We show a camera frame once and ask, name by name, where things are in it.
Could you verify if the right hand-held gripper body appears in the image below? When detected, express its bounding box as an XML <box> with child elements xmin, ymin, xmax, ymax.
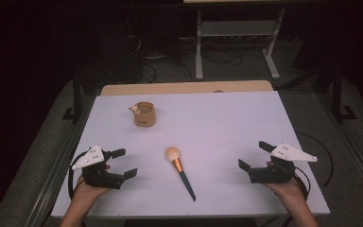
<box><xmin>248</xmin><ymin>142</ymin><xmax>319</xmax><ymax>184</ymax></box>

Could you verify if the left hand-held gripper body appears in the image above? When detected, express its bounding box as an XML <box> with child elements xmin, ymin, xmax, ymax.
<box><xmin>70</xmin><ymin>145</ymin><xmax>126</xmax><ymax>190</ymax></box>

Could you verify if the wooden brush holder cup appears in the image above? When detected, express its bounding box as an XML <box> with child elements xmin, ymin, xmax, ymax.
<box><xmin>128</xmin><ymin>100</ymin><xmax>157</xmax><ymax>128</ymax></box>

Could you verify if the makeup brush with dark handle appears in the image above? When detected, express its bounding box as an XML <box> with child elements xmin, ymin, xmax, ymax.
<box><xmin>164</xmin><ymin>146</ymin><xmax>198</xmax><ymax>202</ymax></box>

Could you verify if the person's left hand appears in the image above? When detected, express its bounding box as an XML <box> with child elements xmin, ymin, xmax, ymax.
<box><xmin>72</xmin><ymin>163</ymin><xmax>112</xmax><ymax>202</ymax></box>

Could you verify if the person's right hand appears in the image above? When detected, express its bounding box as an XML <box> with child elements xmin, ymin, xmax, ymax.
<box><xmin>262</xmin><ymin>160</ymin><xmax>307</xmax><ymax>203</ymax></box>

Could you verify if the white board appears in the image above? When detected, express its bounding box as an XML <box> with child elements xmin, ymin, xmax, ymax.
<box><xmin>50</xmin><ymin>90</ymin><xmax>331</xmax><ymax>219</ymax></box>

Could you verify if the black stand leg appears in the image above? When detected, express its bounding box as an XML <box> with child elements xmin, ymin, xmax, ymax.
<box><xmin>331</xmin><ymin>67</ymin><xmax>359</xmax><ymax>123</ymax></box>
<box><xmin>61</xmin><ymin>70</ymin><xmax>83</xmax><ymax>123</ymax></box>

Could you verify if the light wooden table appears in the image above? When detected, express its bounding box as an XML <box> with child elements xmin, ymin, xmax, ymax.
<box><xmin>99</xmin><ymin>79</ymin><xmax>274</xmax><ymax>96</ymax></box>

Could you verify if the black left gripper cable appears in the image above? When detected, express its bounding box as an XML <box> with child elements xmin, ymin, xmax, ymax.
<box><xmin>67</xmin><ymin>150</ymin><xmax>90</xmax><ymax>201</ymax></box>

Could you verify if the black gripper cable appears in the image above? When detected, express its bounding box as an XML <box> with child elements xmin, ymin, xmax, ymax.
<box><xmin>292</xmin><ymin>165</ymin><xmax>312</xmax><ymax>202</ymax></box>
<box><xmin>67</xmin><ymin>150</ymin><xmax>90</xmax><ymax>201</ymax></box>

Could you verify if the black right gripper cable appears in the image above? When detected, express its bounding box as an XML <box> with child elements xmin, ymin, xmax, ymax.
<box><xmin>292</xmin><ymin>165</ymin><xmax>312</xmax><ymax>202</ymax></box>

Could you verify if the aluminium rail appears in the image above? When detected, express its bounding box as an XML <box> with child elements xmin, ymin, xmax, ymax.
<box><xmin>315</xmin><ymin>91</ymin><xmax>363</xmax><ymax>202</ymax></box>
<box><xmin>24</xmin><ymin>94</ymin><xmax>96</xmax><ymax>227</ymax></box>

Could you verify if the black cable on floor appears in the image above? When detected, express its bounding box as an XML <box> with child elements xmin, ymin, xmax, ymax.
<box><xmin>295</xmin><ymin>131</ymin><xmax>336</xmax><ymax>189</ymax></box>

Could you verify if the tangle of floor cables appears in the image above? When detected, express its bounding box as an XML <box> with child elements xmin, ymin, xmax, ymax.
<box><xmin>200</xmin><ymin>46</ymin><xmax>244</xmax><ymax>66</ymax></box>

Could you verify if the white metal frame stand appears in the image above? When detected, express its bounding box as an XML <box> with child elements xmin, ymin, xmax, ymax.
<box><xmin>194</xmin><ymin>9</ymin><xmax>287</xmax><ymax>81</ymax></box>

